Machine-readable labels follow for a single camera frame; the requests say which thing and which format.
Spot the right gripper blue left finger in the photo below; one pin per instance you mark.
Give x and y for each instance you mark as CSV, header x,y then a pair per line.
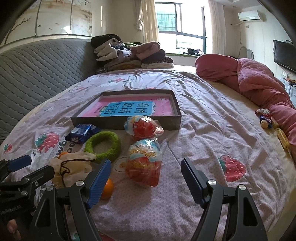
x,y
50,221

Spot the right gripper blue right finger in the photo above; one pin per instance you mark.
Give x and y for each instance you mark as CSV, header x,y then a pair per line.
x,y
243,219

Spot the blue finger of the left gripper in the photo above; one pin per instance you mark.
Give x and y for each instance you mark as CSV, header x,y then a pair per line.
x,y
8,166
34,180

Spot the beige drawstring pouch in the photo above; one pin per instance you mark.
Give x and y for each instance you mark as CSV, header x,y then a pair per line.
x,y
71,168

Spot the blue cookie packet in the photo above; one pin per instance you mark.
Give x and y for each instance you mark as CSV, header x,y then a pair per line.
x,y
81,133

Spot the toy egg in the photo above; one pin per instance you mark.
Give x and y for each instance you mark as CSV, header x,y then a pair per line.
x,y
144,162
141,127

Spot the person left hand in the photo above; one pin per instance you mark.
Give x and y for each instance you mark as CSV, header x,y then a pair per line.
x,y
13,229

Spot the grey quilted headboard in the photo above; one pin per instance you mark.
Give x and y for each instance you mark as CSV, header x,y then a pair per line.
x,y
35,72

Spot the yellow snack packet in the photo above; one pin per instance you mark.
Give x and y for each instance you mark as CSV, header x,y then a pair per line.
x,y
283,139

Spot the small clown doll toy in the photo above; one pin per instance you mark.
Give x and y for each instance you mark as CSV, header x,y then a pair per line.
x,y
264,118

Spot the pink strawberry bed sheet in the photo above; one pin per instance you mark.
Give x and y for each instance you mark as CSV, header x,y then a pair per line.
x,y
217,124

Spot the red quilted blanket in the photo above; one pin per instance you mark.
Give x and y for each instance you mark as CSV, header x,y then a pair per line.
x,y
256,82

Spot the pile of folded clothes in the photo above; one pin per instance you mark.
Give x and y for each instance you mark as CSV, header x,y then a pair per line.
x,y
113,54

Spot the black flat television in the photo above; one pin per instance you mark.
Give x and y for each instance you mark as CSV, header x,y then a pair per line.
x,y
285,55

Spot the beige right curtain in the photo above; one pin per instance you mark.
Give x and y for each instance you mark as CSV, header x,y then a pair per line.
x,y
218,27

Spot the beige curtain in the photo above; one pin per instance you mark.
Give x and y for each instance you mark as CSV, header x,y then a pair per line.
x,y
218,27
146,20

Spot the beige left curtain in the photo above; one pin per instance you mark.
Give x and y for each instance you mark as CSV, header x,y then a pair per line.
x,y
146,20

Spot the painted wall panel mural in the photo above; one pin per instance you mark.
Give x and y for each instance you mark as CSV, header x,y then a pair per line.
x,y
50,18

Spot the window with dark frame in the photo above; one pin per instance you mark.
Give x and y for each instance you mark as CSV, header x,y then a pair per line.
x,y
182,26

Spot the white wall air conditioner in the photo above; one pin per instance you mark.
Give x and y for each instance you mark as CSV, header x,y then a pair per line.
x,y
254,15

